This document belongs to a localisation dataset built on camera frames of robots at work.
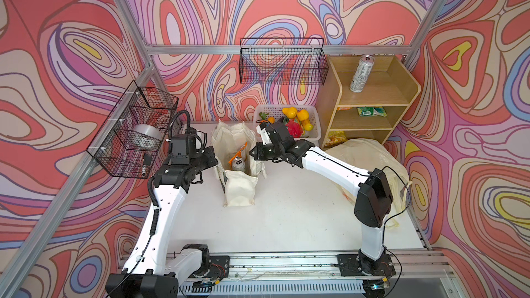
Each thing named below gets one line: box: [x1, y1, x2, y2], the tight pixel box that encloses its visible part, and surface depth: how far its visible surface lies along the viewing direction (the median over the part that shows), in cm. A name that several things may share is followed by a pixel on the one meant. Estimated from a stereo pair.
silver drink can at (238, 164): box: [231, 156, 246, 172], surface depth 88 cm
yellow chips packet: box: [323, 130, 348, 149], surface depth 110 cm
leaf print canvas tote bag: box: [211, 120, 268, 207], surface depth 86 cm
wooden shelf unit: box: [320, 55, 421, 150], surface depth 95 cm
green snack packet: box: [356, 106, 388, 118], surface depth 101 cm
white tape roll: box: [126, 124, 164, 150], surface depth 74 cm
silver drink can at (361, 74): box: [349, 54, 375, 94], surface depth 82 cm
